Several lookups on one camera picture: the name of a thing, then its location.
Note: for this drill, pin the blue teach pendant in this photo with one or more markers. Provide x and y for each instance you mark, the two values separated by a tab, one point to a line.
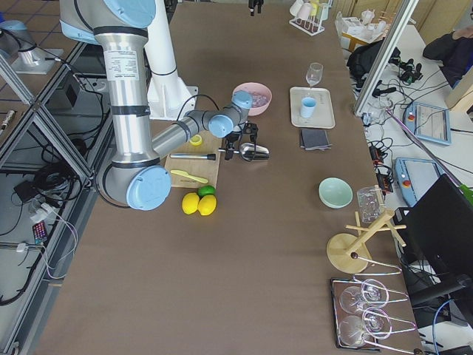
414	176
429	123

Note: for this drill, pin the grey folded cloth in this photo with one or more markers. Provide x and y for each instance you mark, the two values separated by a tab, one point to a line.
313	139

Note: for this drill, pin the white wire cup rack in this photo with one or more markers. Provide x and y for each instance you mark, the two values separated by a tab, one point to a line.
314	24

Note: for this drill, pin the black tray with glasses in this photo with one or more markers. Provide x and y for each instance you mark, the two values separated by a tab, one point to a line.
336	287

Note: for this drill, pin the blue teach pendant far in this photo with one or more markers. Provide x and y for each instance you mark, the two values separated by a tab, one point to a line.
429	123

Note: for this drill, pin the upside-down wine glass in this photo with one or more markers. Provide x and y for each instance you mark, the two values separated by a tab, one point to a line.
362	295
369	328

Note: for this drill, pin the upside-down wine glass upper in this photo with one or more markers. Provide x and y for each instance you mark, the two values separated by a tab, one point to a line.
362	295

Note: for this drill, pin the light blue cup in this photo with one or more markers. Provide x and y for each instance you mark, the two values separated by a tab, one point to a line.
307	108

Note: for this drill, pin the upside-down wine glass lower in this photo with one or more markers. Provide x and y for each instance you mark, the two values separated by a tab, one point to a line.
369	328

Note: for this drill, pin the black monitor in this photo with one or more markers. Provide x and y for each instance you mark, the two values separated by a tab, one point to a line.
439	227

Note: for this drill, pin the mint green bowl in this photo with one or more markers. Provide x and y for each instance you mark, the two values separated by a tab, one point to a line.
335	193

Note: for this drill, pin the clear ice cubes pile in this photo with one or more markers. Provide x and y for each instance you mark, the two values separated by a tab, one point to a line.
258	99

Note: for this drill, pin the blue teach pendant near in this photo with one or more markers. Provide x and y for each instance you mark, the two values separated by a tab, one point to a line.
414	176

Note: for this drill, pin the steel muddler black tip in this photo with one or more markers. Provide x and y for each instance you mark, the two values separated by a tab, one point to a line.
189	156

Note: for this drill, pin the yellow lemon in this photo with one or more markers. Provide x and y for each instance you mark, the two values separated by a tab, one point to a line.
207	205
190	203

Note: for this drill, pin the half lemon slice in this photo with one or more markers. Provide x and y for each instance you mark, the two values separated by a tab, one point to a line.
196	140

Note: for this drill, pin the wooden cutting board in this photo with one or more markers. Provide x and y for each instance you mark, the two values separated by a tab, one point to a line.
202	168

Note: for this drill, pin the pink bowl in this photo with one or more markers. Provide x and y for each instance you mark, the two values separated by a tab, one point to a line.
254	86

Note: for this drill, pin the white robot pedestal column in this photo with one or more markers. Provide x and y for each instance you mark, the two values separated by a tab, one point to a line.
168	95

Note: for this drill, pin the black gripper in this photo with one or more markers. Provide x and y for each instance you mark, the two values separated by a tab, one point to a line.
253	4
233	139

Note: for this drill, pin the pink cup in rack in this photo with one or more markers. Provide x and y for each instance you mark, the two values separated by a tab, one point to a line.
301	9

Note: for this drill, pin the wooden mug tree stand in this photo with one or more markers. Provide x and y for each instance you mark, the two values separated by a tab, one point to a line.
349	253

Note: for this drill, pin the silver metal ice scoop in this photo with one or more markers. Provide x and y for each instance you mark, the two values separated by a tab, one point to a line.
251	152

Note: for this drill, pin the clear wine glass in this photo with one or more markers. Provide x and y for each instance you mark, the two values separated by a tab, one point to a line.
314	74

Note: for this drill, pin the black backpack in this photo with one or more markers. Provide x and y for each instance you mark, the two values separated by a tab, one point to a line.
361	61

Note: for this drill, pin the cream serving tray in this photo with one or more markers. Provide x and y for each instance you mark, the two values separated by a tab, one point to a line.
323	116

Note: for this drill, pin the yellow lemon left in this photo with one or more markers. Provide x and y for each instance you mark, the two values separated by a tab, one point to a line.
190	203

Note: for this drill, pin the green lime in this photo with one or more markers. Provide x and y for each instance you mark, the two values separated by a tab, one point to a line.
206	190

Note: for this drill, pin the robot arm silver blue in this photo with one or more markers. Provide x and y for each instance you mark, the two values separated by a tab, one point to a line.
143	82

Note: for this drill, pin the yellow lemon right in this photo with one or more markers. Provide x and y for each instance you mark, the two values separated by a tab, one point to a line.
207	205

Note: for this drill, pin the aluminium frame post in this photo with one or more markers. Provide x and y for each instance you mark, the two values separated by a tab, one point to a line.
381	60

